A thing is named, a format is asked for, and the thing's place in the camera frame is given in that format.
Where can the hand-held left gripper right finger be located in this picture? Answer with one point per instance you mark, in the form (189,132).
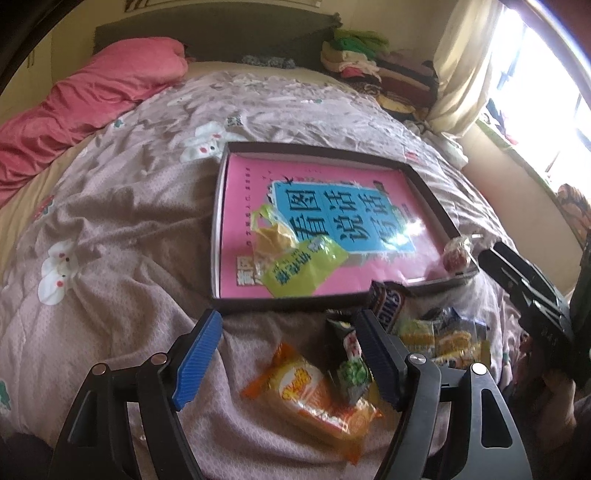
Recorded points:
(378,360)

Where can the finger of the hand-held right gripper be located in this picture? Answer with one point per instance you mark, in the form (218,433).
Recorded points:
(512,277)
(551,341)

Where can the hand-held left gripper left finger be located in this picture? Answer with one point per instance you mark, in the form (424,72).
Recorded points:
(198,355)

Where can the dark green pea snack packet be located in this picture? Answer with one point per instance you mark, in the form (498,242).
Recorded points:
(353,374)

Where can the small green cracker packet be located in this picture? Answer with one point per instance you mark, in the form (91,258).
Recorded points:
(415,339)

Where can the brown chocolate bar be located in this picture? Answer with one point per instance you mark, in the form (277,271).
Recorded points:
(390,302)

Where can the red candy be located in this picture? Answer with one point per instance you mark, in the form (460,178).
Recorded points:
(455,258)

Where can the blue yellow cracker packet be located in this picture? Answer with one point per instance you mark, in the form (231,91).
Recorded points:
(457,341)

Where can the orange snack packet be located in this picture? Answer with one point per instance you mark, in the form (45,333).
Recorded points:
(300,392)

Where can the pale yellow snack bag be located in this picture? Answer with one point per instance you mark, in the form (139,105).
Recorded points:
(272,242)

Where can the shallow dark-rimmed box tray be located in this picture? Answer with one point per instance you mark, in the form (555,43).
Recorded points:
(318,148)

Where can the person's right hand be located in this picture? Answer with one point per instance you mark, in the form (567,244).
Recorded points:
(556,392)

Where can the orange patterned cushion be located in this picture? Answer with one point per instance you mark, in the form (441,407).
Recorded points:
(575,212)

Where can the white crumpled cloth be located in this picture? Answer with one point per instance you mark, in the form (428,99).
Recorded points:
(452,147)

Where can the clothes on windowsill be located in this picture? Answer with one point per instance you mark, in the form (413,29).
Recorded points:
(501,124)

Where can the rabbit print quilt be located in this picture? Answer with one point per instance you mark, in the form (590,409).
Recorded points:
(138,207)

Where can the pink and blue picture book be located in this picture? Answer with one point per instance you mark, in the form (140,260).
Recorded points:
(249,184)

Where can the window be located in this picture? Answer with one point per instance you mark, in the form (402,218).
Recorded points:
(545,92)

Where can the cream curtain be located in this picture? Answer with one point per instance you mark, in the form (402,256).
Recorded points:
(461,69)

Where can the pile of folded clothes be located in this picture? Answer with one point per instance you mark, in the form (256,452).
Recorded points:
(392,78)

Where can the pink pillow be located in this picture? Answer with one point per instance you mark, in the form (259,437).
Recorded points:
(92,92)

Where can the dark patterned cloth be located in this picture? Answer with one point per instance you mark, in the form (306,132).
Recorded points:
(265,61)

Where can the dark upholstered headboard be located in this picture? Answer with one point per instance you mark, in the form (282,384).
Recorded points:
(207,32)

